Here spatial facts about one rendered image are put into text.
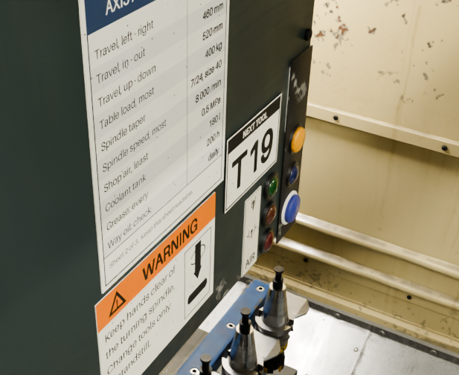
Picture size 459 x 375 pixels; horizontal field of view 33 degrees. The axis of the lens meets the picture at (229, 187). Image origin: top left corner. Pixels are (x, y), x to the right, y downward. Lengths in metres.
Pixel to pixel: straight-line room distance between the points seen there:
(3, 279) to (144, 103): 0.14
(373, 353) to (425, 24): 0.76
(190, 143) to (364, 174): 1.07
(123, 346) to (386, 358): 1.27
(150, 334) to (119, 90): 0.21
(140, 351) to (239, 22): 0.25
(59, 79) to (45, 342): 0.16
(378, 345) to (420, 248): 0.28
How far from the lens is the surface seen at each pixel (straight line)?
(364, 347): 1.80
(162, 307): 0.59
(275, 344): 1.23
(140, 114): 0.48
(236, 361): 1.16
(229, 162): 0.61
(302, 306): 1.30
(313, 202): 1.68
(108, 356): 0.55
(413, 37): 1.44
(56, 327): 0.48
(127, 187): 0.49
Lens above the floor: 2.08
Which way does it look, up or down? 33 degrees down
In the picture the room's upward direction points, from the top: 2 degrees clockwise
